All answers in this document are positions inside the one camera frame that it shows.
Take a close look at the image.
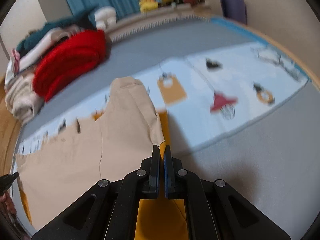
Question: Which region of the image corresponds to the beige and mustard hooded jacket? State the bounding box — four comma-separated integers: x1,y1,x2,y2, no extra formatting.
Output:
15,76,190,240

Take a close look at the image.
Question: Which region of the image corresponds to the person's left hand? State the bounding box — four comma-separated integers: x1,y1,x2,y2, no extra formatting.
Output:
0,191,16,215

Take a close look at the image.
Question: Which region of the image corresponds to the wooden headboard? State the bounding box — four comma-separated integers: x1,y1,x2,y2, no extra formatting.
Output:
0,76,21,176

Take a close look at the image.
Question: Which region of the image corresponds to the cream folded fleece blanket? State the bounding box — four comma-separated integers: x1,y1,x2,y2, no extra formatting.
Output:
5,73,44,125

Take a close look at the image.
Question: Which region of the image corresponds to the grey patterned bed sheet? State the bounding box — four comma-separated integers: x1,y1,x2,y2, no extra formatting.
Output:
11,18,319,239

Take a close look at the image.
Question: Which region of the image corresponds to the white pink folded cloth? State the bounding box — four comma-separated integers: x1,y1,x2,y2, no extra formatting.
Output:
5,49,20,86

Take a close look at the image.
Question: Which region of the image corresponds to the red fuzzy folded blanket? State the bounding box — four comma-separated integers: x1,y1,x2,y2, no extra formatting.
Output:
33,30,112,102

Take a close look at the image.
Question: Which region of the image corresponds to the teal shark plush toy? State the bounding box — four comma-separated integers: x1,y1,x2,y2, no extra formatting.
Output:
16,6,98,57

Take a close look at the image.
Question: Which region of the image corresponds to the purple box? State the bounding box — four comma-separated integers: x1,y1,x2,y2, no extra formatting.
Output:
220,0,247,25

